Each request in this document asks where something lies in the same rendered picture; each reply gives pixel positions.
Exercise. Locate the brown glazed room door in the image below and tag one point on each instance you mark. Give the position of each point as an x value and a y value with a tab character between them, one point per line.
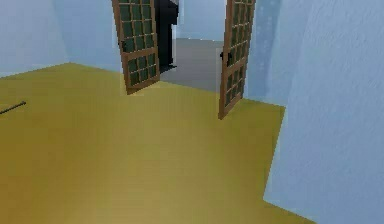
236	56
139	43

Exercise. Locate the tall black cabinet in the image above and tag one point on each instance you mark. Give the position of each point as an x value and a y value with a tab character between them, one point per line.
165	33

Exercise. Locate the thin black rod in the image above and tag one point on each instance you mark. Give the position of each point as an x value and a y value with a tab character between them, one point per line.
13	108

